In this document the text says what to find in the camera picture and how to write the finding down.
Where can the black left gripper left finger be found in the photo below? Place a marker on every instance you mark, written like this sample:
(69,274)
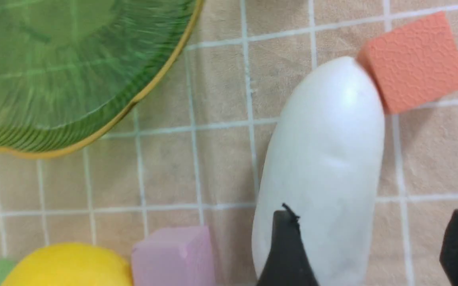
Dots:
(287,263)

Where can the white radish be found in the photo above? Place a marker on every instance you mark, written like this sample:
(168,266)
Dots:
(324,160)

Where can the yellow lemon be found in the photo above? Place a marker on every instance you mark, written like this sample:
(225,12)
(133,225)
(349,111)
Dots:
(71,264)

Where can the pink cube block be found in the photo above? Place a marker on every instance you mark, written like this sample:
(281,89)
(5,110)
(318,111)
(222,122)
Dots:
(180,256)

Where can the beige checkered tablecloth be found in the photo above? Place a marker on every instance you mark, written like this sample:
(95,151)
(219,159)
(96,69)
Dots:
(191,153)

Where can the orange cube block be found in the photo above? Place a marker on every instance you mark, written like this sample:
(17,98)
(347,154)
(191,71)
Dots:
(414,64)

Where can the green glass plate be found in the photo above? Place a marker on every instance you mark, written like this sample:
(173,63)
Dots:
(70,70)

